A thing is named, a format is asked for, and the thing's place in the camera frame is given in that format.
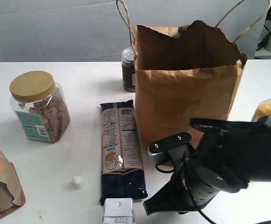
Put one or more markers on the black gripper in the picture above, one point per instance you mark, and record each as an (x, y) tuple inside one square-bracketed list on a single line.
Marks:
[(193, 184)]

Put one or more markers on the white marshmallow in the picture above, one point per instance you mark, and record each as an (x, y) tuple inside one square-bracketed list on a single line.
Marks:
[(78, 181)]

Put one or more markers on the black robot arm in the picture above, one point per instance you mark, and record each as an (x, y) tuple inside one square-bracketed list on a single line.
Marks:
[(229, 156)]

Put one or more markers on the brown paper shopping bag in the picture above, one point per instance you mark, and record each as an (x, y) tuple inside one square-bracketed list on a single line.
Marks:
[(186, 72)]

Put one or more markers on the dark noodle package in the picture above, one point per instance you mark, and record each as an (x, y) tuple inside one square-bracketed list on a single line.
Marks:
[(122, 173)]

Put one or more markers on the white carton box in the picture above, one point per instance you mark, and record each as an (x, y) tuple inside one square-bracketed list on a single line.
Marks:
[(118, 211)]

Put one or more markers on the dark glass jar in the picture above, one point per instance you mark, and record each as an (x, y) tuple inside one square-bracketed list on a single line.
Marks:
[(128, 69)]

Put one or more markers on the clear nut jar gold lid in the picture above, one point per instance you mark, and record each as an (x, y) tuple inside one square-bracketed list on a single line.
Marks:
[(39, 104)]

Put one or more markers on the brown kraft paper pouch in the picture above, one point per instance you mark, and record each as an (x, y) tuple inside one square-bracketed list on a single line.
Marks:
[(11, 193)]

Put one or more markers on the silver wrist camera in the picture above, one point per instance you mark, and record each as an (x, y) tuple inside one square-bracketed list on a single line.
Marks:
[(178, 143)]

